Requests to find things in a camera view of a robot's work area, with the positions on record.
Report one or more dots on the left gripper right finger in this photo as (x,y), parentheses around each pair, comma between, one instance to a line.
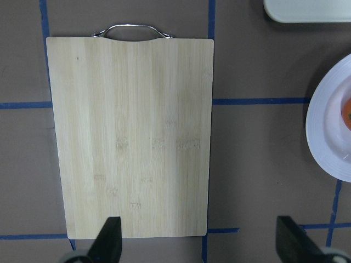
(293,245)

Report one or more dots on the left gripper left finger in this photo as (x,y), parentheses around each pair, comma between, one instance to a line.
(107,247)

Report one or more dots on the white round plate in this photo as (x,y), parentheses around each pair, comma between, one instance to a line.
(327,135)

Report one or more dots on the orange fruit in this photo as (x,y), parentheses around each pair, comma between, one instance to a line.
(346,113)

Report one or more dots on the pale green bear tray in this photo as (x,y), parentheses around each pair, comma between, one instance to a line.
(308,11)

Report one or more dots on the wooden cutting board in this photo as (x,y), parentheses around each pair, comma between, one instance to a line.
(133,129)

